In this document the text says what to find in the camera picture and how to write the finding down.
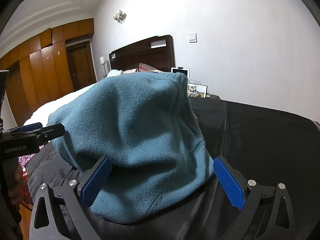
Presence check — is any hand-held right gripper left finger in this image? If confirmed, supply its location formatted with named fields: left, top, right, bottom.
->
left=29, top=156, right=112, bottom=240

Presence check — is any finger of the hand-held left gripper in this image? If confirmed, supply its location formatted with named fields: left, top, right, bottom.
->
left=6, top=122, right=43, bottom=135
left=37, top=123, right=66, bottom=145

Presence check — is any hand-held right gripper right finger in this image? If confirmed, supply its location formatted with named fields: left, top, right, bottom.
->
left=213, top=156, right=298, bottom=240

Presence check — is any teal fleece garment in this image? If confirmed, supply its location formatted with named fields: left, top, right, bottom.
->
left=47, top=72, right=216, bottom=224

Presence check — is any person's left forearm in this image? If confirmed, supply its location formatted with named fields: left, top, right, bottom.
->
left=5, top=204, right=24, bottom=240

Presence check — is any person's left hand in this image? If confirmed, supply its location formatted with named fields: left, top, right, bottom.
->
left=7, top=164, right=25, bottom=207

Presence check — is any pink floral sheet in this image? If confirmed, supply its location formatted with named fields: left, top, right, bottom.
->
left=17, top=154, right=38, bottom=170

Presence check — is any white bedsheet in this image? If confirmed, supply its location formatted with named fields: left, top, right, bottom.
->
left=24, top=81, right=100, bottom=127

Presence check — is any wooden wardrobe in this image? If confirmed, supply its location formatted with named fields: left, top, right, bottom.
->
left=0, top=18, right=95, bottom=127

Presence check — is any black bed cover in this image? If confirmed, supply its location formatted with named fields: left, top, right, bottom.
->
left=25, top=94, right=320, bottom=240

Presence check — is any brown wooden door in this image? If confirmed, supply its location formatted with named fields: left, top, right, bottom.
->
left=65, top=41, right=97, bottom=92

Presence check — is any pink striped pillow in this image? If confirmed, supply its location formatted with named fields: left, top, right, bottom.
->
left=139, top=63, right=163, bottom=73

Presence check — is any dark wooden headboard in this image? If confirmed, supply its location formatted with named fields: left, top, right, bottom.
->
left=108, top=35, right=176, bottom=73

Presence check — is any white tablet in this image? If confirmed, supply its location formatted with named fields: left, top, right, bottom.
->
left=171, top=67, right=190, bottom=79

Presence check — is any photo collage frame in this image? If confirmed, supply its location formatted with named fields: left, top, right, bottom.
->
left=187, top=83, right=208, bottom=98

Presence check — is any wall lamp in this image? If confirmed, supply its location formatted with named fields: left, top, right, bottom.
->
left=112, top=9, right=127, bottom=24

